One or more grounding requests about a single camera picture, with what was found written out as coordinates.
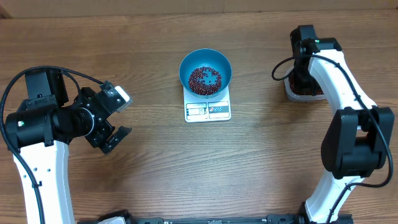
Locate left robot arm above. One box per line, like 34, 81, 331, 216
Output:
1, 66, 132, 223

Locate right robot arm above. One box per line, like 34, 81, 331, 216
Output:
284, 25, 394, 223

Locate white digital kitchen scale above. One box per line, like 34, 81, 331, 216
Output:
183, 86, 232, 123

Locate blue bowl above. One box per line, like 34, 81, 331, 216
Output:
179, 49, 233, 98

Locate red beans in bowl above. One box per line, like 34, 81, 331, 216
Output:
188, 67, 222, 96

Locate clear plastic container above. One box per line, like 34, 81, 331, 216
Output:
284, 78, 326, 103

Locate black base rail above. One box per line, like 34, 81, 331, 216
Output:
77, 208, 354, 224

